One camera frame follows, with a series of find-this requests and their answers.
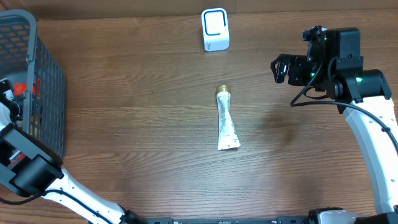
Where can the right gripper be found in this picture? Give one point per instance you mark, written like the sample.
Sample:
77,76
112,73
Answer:
294,65

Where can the white tube gold cap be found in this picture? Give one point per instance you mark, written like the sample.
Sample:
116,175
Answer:
227,136

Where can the orange spaghetti packet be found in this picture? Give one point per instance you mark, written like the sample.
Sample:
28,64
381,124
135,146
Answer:
20,88

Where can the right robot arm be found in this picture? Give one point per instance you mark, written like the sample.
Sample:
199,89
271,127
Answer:
332,73

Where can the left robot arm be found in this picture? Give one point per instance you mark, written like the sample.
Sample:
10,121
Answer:
31,170

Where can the white barcode scanner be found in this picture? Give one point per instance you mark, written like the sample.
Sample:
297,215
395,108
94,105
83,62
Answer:
215,28

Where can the grey plastic shopping basket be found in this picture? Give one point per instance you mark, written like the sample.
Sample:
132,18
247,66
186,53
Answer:
26,61

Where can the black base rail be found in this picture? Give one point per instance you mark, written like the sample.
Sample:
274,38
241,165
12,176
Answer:
278,220

